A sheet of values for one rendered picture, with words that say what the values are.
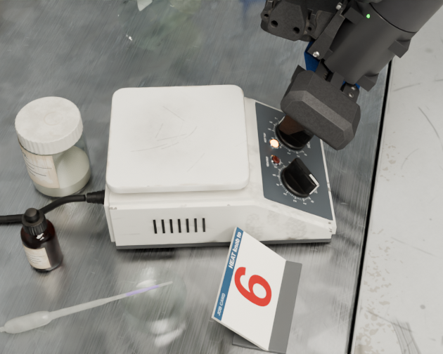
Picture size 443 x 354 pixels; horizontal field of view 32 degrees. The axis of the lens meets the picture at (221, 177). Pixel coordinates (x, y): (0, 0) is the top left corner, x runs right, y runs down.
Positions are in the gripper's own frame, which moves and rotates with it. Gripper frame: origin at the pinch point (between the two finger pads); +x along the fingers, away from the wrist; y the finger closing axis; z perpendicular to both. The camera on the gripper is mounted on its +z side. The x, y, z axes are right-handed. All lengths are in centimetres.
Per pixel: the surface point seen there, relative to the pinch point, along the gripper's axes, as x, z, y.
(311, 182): 2.3, -3.9, 6.0
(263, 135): 4.0, 1.4, 2.3
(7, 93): 22.8, 24.9, -2.3
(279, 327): 8.9, -8.1, 16.0
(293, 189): 3.6, -3.1, 6.6
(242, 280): 8.2, -3.4, 14.6
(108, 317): 16.4, 3.8, 19.2
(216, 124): 4.0, 5.5, 5.0
